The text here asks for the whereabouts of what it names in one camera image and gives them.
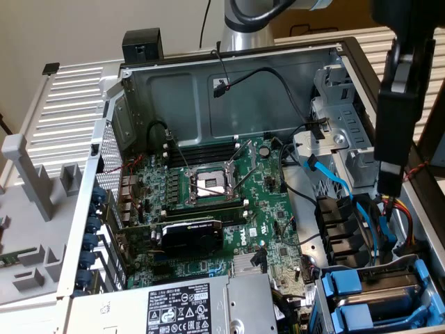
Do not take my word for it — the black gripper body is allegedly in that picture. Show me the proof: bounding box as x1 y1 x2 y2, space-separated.
370 0 445 35

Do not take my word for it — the thin red black wire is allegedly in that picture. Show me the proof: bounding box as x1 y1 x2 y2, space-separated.
211 49 233 92

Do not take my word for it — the grey power supply unit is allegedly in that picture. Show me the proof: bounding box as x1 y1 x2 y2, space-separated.
67 273 279 334

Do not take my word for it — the metal locking lever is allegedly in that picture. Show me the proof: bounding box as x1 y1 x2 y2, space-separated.
193 182 230 196
165 129 191 174

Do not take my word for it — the green RAM stick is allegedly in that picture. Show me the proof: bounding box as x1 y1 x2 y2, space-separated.
0 246 38 268

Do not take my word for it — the green motherboard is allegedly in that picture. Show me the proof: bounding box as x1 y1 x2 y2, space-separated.
118 134 316 303

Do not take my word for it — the grey metal drive cage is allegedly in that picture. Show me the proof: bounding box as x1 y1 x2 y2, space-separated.
291 64 389 191

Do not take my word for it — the metal socket cover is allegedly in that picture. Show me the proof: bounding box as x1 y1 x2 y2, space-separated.
226 138 259 171

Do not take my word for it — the twisted red black wire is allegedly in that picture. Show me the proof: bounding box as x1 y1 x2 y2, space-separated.
403 160 430 182

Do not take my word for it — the grey parts rack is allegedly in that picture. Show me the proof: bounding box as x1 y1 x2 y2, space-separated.
0 134 88 309

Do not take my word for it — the open grey PC case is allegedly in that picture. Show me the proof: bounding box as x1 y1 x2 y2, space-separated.
55 36 445 334

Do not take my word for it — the black box device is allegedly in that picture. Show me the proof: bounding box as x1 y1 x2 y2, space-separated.
122 28 164 64

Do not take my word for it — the black plastic finned shroud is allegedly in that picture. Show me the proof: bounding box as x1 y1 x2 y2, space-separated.
314 195 370 269

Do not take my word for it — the thick black camera cable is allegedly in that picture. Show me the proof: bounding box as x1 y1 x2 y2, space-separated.
231 0 296 26

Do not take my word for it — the red yellow black power wire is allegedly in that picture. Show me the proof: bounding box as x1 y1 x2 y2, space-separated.
377 161 418 258

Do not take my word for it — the silver heatsink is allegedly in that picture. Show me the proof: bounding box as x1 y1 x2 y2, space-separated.
231 253 269 278

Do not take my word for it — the blue data wire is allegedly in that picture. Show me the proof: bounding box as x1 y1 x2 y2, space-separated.
303 154 397 253

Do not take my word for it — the black graphics card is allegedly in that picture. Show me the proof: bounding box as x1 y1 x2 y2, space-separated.
116 217 226 259

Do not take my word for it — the brown cardboard box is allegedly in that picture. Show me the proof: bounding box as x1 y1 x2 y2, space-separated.
270 6 375 41

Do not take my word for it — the black RAM slot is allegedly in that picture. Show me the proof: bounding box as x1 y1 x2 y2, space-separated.
162 135 241 156
162 144 241 166
208 208 250 226
160 198 250 218

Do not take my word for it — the hard disk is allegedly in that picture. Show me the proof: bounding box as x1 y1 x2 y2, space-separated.
321 259 439 330

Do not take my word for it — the CPU socket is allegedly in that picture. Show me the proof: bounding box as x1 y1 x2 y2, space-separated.
184 165 244 207

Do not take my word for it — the lower blue drive caddy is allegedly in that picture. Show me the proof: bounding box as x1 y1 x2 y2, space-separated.
307 253 442 334

